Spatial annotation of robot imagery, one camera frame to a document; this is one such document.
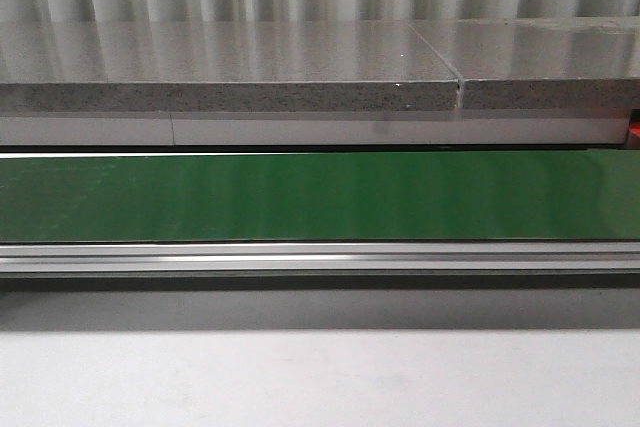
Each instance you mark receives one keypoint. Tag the grey stone slab left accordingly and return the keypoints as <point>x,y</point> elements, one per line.
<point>360,66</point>

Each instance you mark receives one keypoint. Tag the grey stone slab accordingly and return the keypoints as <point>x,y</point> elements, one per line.
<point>577,63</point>
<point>360,66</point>

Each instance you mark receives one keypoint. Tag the green conveyor belt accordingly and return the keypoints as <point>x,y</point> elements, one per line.
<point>456,195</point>

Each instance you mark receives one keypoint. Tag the grey stone slab right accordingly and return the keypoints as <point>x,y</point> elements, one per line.
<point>577,63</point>

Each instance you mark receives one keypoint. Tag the orange red object at edge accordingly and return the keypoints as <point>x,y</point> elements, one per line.
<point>633,136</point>

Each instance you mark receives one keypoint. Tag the aluminium conveyor side rail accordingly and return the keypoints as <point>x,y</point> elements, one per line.
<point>263,258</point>

